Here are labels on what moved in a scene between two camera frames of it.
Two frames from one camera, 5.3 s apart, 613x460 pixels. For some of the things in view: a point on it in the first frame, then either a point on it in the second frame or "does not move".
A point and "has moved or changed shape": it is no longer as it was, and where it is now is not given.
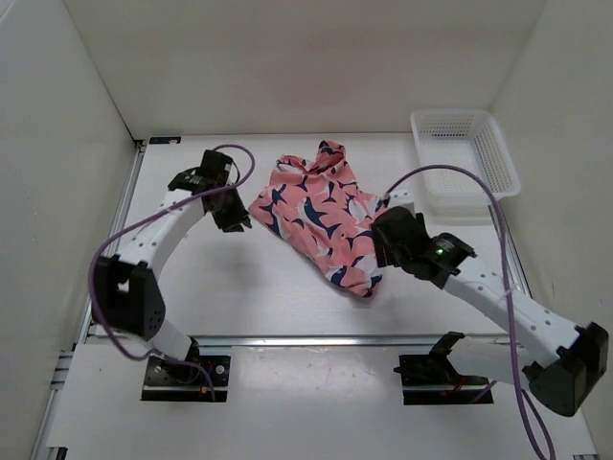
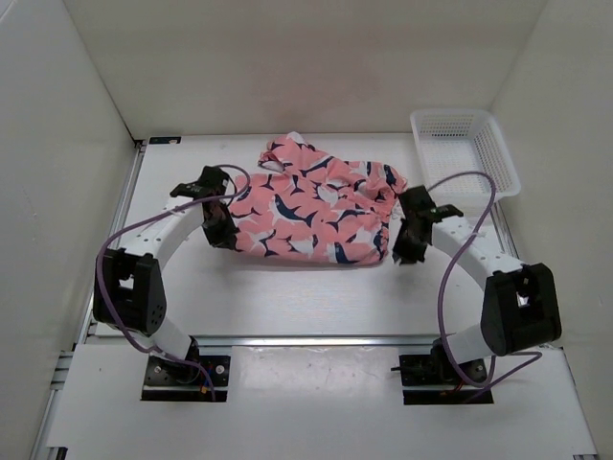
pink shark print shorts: x=317 y=208 has moved or changed shape
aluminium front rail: x=279 y=341 does not move
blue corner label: x=165 y=140 does not move
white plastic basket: x=465 y=138 does not move
